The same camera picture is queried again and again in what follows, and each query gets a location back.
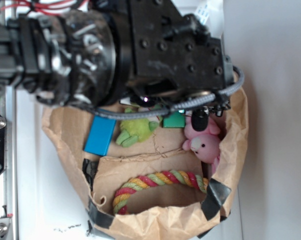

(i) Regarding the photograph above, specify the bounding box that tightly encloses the grey braided cable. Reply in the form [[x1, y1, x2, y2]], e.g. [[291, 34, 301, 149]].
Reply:
[[82, 65, 245, 119]]

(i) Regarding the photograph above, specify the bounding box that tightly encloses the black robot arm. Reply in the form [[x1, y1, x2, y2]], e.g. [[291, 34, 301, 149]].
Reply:
[[0, 0, 242, 120]]

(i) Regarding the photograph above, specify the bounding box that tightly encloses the green frog plush toy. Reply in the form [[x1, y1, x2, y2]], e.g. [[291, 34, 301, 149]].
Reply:
[[115, 115, 163, 148]]

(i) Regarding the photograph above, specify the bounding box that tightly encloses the green rectangular block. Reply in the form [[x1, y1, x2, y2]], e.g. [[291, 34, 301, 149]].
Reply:
[[163, 111, 186, 128]]

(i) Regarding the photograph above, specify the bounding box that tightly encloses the blue rectangular block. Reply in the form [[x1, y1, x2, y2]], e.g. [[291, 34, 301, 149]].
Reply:
[[84, 116, 116, 156]]

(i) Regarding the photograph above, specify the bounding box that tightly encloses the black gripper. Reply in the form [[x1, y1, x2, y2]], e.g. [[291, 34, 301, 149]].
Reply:
[[114, 0, 235, 118]]

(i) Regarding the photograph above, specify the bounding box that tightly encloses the multicolour rope ring toy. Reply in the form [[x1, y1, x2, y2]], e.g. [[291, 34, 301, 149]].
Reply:
[[112, 170, 209, 215]]

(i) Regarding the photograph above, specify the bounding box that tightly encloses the aluminium frame rail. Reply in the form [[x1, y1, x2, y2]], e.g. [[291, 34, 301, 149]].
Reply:
[[0, 0, 18, 240]]

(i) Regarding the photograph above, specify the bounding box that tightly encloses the pink pig plush toy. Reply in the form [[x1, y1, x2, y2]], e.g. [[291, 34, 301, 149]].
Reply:
[[182, 116, 221, 175]]

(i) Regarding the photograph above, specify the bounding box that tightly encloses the brown paper bag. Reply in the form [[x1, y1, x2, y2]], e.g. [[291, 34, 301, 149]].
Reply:
[[42, 89, 249, 240]]

